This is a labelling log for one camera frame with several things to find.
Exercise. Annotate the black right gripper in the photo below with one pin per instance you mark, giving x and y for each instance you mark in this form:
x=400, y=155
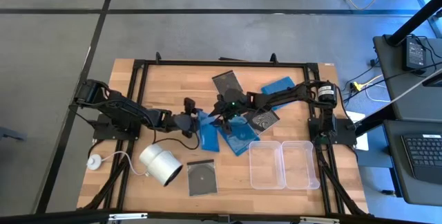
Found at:
x=235, y=108

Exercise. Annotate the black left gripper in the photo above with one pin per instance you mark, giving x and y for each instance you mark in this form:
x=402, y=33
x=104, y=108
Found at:
x=183, y=122

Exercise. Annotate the blue plastic disc case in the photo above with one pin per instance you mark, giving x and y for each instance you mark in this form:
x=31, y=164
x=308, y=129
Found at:
x=209, y=137

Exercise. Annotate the blue anti-static bags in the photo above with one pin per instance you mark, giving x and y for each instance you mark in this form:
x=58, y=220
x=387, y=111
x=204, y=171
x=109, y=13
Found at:
x=240, y=141

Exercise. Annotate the clear jewel case black tray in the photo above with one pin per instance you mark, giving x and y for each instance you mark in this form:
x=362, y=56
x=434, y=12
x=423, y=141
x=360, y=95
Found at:
x=202, y=179
x=226, y=82

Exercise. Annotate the blue bag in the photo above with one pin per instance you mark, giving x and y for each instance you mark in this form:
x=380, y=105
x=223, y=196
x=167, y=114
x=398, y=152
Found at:
x=278, y=86

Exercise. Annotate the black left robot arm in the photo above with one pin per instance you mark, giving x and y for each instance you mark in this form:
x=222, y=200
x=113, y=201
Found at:
x=121, y=108

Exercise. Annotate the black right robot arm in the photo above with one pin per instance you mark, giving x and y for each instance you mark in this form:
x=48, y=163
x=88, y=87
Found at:
x=286, y=96

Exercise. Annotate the clear plastic bin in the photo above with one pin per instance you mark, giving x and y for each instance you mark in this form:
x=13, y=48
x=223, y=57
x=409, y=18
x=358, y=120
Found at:
x=300, y=165
x=266, y=165

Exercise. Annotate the yellow plug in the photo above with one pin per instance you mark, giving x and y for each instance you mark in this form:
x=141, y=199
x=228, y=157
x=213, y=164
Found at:
x=357, y=86

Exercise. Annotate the white flat box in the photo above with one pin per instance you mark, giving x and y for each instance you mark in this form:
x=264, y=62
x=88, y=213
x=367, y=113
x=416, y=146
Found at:
x=360, y=141

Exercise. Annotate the grey side desk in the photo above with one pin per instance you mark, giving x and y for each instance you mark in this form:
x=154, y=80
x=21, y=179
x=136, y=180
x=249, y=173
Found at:
x=407, y=96
x=393, y=168

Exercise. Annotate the black power adapter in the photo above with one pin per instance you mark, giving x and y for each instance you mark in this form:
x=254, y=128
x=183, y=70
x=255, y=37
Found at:
x=413, y=54

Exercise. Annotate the black keyboard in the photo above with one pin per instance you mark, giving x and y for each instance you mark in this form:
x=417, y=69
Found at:
x=424, y=155

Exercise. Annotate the black diagonal pole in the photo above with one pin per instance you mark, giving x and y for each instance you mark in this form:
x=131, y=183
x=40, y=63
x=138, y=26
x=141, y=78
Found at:
x=414, y=20

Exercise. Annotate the black aluminium table frame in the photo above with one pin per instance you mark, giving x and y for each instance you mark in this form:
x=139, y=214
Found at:
x=207, y=63

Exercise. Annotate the black frame clamp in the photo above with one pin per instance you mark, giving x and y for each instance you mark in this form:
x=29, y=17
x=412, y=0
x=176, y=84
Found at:
x=273, y=58
x=158, y=58

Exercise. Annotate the silver metal frame bracket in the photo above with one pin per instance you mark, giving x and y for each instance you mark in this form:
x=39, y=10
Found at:
x=319, y=220
x=127, y=216

